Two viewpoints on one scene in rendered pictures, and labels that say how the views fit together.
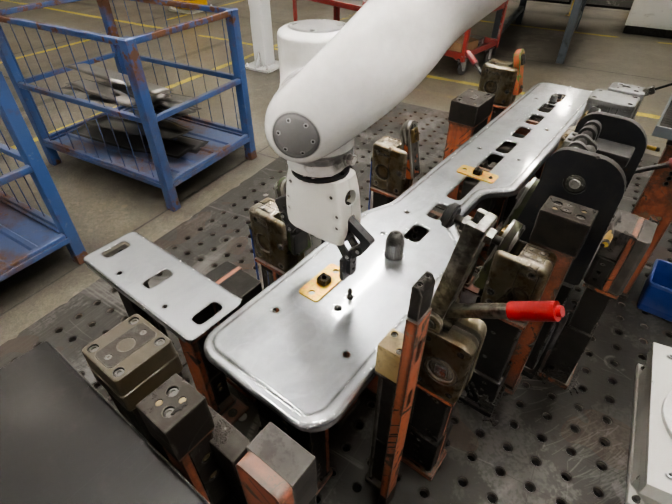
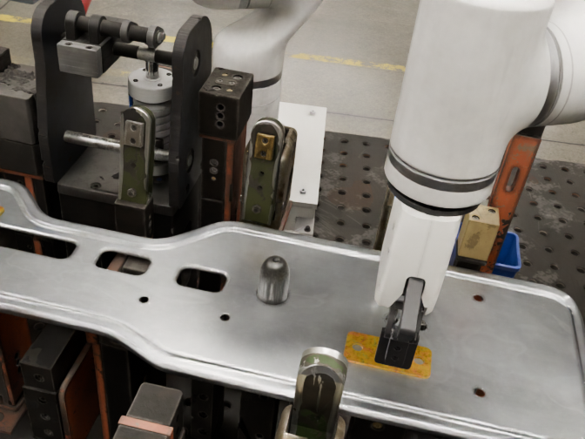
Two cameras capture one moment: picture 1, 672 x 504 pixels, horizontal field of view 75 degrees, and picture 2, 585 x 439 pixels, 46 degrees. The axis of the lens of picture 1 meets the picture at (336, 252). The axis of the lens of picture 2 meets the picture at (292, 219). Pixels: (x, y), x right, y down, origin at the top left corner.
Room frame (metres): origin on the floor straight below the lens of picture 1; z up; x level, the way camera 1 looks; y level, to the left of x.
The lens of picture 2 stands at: (0.82, 0.36, 1.50)
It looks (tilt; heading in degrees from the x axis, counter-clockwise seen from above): 38 degrees down; 240
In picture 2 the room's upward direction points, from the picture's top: 7 degrees clockwise
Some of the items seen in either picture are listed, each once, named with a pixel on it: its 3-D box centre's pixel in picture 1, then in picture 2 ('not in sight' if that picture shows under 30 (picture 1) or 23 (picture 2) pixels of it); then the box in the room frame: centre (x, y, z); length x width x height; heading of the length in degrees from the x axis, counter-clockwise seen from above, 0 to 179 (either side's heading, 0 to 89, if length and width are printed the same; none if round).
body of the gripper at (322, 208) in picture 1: (321, 196); (423, 228); (0.50, 0.02, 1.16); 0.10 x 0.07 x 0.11; 52
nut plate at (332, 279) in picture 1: (324, 279); (388, 351); (0.50, 0.02, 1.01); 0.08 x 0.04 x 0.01; 142
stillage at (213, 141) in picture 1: (134, 93); not in sight; (2.79, 1.28, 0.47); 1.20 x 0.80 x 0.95; 60
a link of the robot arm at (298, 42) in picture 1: (317, 89); (472, 69); (0.49, 0.02, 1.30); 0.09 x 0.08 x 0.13; 171
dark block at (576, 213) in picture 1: (529, 308); (221, 218); (0.53, -0.34, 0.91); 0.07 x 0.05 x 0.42; 52
